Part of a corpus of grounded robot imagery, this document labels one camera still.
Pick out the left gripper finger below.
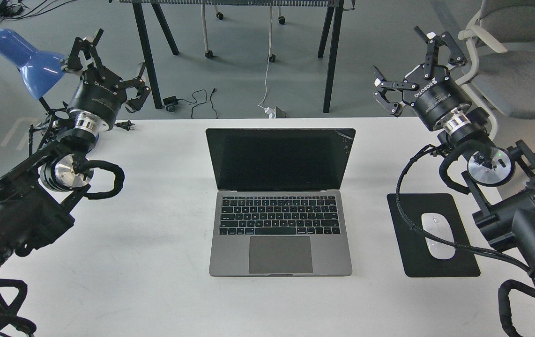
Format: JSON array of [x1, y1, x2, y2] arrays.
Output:
[[116, 62, 150, 113], [65, 29, 104, 72]]

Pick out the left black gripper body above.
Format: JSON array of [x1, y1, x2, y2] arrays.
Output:
[[67, 67, 126, 125]]

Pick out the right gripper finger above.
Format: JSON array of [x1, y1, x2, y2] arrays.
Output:
[[372, 66, 419, 117], [413, 26, 467, 82]]

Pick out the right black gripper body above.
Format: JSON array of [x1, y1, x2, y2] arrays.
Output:
[[402, 65, 472, 132]]

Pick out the grey laptop computer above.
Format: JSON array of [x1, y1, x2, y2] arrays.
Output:
[[206, 128, 356, 277]]

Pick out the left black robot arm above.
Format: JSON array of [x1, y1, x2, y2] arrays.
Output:
[[0, 29, 150, 337]]

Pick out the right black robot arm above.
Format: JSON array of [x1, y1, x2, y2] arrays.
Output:
[[373, 26, 535, 337]]

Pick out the black plug on table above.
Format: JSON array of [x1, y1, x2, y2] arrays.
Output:
[[114, 120, 135, 131]]

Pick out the blue desk lamp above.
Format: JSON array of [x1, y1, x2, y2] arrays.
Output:
[[0, 29, 65, 112]]

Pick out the grey office chair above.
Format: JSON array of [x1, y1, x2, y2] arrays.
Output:
[[457, 0, 535, 144]]

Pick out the white rolling rack legs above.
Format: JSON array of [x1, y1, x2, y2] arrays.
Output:
[[201, 0, 285, 66]]

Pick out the black framed background table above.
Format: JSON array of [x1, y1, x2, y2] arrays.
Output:
[[111, 0, 356, 114]]

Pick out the white computer mouse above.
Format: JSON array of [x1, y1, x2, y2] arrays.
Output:
[[420, 212, 456, 260]]

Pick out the black mouse pad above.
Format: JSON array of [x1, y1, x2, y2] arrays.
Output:
[[386, 193, 480, 278]]

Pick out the black power adapter cable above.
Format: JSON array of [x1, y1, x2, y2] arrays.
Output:
[[163, 88, 218, 119]]

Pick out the black cable bundle floor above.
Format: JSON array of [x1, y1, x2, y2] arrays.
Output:
[[0, 0, 75, 24]]

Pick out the white charger cable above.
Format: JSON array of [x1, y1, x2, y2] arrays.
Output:
[[257, 5, 287, 118]]

